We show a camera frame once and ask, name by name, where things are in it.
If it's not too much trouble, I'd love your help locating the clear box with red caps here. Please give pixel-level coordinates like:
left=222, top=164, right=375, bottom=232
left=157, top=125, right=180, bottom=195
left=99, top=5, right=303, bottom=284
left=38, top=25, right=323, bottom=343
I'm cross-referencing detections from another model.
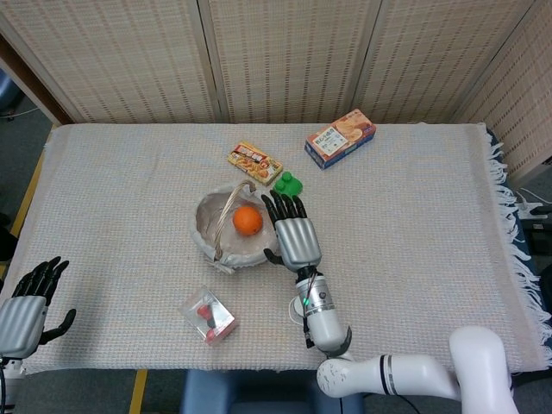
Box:
left=180, top=285, right=240, bottom=347

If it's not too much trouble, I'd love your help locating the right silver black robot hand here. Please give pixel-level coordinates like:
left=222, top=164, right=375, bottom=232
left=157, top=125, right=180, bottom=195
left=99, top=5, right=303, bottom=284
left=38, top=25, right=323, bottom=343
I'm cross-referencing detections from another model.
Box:
left=260, top=191, right=323, bottom=277

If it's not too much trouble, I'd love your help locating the grey wicker basket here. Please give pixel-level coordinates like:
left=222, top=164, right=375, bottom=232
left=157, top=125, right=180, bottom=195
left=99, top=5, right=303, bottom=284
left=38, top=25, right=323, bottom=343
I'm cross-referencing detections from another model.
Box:
left=191, top=181, right=279, bottom=275

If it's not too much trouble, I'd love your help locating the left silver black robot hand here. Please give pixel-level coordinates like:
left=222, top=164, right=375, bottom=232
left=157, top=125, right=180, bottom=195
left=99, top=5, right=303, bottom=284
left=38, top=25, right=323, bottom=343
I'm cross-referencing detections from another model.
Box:
left=0, top=256, right=78, bottom=359

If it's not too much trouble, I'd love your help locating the beige woven tablecloth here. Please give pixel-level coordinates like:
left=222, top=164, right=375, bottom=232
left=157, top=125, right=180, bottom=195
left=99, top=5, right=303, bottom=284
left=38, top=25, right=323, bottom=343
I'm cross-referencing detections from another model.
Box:
left=8, top=122, right=552, bottom=374

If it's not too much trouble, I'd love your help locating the orange fruit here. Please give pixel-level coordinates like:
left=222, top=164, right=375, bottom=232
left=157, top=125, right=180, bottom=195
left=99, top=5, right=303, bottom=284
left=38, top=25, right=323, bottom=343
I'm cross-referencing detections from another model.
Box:
left=232, top=205, right=264, bottom=236

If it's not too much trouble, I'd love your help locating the woven folding screen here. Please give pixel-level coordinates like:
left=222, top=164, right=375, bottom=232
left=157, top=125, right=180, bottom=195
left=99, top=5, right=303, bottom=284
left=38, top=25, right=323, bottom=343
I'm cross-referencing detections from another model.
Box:
left=0, top=0, right=552, bottom=173

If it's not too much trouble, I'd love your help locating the blue office chair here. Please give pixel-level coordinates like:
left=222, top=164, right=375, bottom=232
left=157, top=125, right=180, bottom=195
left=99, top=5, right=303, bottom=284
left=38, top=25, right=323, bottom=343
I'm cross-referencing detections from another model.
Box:
left=0, top=67, right=23, bottom=114

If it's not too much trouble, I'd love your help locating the yellow curry box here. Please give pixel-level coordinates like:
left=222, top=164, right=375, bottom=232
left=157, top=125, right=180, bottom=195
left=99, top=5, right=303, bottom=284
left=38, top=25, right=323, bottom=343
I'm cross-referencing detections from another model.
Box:
left=227, top=141, right=285, bottom=187

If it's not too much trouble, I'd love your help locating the blue padded seat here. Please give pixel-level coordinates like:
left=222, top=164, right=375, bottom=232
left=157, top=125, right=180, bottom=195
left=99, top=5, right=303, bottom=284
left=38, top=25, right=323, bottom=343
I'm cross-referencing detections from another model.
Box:
left=179, top=368, right=366, bottom=414

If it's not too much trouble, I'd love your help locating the white power strip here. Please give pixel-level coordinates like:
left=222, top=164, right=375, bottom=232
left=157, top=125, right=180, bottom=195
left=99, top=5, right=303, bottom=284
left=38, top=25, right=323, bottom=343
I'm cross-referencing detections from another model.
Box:
left=515, top=189, right=547, bottom=217

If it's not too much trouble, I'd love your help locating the blue cookie box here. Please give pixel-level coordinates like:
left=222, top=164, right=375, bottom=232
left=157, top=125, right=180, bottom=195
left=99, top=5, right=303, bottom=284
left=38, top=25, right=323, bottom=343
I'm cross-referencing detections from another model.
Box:
left=304, top=110, right=377, bottom=171

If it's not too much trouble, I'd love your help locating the green plastic toy block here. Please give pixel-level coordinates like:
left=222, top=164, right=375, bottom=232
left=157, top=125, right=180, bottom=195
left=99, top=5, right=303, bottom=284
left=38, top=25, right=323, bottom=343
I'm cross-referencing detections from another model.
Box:
left=271, top=171, right=305, bottom=198

